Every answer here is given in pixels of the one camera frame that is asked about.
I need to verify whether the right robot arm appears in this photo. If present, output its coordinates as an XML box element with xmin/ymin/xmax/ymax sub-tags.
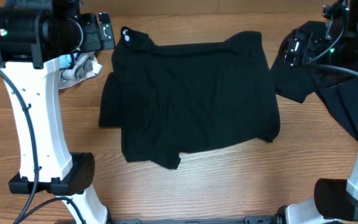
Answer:
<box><xmin>270</xmin><ymin>1</ymin><xmax>358</xmax><ymax>223</ymax></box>

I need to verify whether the black garment at right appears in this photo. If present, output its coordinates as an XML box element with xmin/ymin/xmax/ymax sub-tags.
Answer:
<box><xmin>270</xmin><ymin>55</ymin><xmax>358</xmax><ymax>141</ymax></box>

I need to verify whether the black t-shirt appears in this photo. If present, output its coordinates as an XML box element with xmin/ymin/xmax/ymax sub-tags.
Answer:
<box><xmin>99</xmin><ymin>27</ymin><xmax>280</xmax><ymax>169</ymax></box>

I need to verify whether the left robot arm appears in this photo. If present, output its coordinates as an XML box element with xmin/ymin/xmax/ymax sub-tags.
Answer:
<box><xmin>0</xmin><ymin>1</ymin><xmax>115</xmax><ymax>223</ymax></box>

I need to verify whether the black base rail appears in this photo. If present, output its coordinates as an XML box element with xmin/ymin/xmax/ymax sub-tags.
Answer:
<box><xmin>110</xmin><ymin>215</ymin><xmax>285</xmax><ymax>224</ymax></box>

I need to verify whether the light blue printed shirt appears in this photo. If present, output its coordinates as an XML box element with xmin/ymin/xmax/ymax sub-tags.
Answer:
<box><xmin>59</xmin><ymin>53</ymin><xmax>78</xmax><ymax>70</ymax></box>

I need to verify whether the grey folded garment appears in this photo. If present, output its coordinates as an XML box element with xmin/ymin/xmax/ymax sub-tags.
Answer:
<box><xmin>73</xmin><ymin>52</ymin><xmax>95</xmax><ymax>79</ymax></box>

